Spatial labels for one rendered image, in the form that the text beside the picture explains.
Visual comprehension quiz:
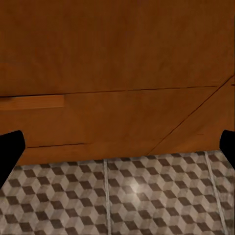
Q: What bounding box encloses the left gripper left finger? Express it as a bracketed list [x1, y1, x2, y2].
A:
[0, 130, 25, 189]

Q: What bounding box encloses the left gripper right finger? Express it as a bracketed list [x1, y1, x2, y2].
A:
[219, 130, 235, 169]

